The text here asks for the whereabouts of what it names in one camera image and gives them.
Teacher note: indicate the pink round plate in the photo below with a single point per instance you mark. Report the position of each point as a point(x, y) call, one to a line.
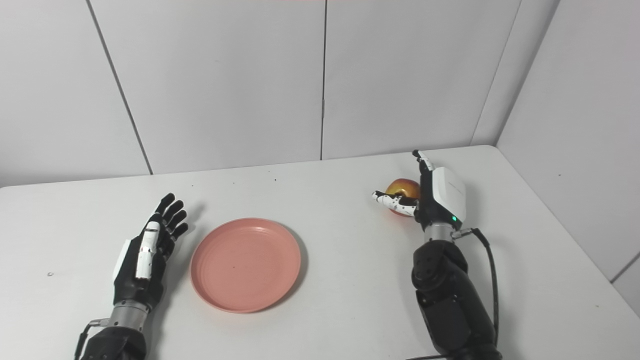
point(245, 265)

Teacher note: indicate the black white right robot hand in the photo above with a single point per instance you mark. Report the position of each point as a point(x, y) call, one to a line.
point(447, 195)

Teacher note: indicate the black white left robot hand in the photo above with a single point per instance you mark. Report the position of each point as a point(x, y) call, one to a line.
point(127, 280)

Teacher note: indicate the red yellow apple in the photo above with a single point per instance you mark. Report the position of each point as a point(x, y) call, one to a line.
point(402, 187)

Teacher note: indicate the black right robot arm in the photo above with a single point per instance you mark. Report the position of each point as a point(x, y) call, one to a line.
point(450, 300)

